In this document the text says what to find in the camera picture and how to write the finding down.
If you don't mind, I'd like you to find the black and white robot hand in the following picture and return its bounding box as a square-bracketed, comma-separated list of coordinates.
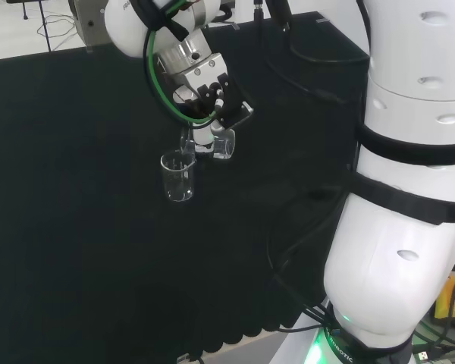
[191, 121, 227, 157]

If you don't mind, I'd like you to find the clear glass beaker with spout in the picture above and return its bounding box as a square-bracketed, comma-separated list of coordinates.
[179, 126, 237, 161]

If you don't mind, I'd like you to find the clear graduated glass beaker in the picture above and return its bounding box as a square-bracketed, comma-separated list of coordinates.
[159, 149, 197, 203]

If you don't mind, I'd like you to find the black bench cloth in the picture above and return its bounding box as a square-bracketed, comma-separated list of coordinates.
[0, 10, 372, 364]

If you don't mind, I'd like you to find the grey metal box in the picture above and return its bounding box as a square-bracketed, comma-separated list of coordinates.
[68, 0, 113, 53]

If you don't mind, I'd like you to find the black tripod leg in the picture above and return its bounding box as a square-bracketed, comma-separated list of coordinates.
[20, 0, 58, 52]

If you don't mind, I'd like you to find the yellow stop button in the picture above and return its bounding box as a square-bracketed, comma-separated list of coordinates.
[435, 273, 455, 325]

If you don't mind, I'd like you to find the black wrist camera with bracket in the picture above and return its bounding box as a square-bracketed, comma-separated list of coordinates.
[196, 74, 254, 130]

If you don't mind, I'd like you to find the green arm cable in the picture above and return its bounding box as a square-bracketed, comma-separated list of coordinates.
[143, 0, 223, 124]

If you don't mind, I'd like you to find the long black cable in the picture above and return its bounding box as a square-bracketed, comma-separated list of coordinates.
[253, 0, 371, 108]

